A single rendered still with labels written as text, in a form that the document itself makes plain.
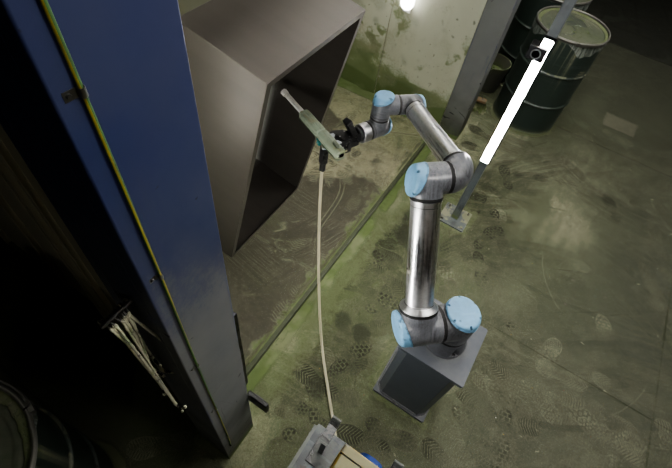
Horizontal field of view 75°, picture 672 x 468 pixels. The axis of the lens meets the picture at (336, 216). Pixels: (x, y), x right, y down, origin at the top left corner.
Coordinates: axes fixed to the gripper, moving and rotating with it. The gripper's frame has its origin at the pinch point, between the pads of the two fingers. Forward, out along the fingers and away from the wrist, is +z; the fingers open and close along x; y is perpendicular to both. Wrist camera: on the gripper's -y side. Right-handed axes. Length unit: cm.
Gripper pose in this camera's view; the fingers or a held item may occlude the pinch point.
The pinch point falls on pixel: (322, 143)
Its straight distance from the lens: 191.4
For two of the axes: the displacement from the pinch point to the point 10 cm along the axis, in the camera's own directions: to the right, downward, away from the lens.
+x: -5.6, -6.9, 4.5
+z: -8.2, 3.7, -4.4
